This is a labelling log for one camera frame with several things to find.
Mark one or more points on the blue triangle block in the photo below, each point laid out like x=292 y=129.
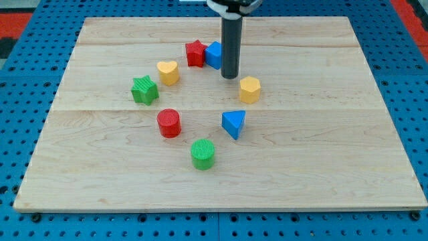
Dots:
x=233 y=122

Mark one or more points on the green cylinder block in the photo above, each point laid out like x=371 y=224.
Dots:
x=203 y=154

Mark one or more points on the red cylinder block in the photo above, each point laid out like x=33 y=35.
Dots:
x=169 y=123

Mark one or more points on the yellow hexagon block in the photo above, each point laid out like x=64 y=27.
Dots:
x=249 y=90

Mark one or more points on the yellow heart block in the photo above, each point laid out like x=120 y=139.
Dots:
x=168 y=72

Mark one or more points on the blue cube block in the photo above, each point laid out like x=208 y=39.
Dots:
x=213 y=55

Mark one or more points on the wooden board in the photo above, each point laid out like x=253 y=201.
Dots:
x=319 y=139

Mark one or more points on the red star block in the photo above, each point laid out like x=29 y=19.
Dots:
x=195 y=52

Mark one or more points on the green star block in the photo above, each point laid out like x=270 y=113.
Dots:
x=144 y=90

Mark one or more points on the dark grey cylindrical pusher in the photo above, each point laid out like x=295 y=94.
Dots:
x=230 y=47

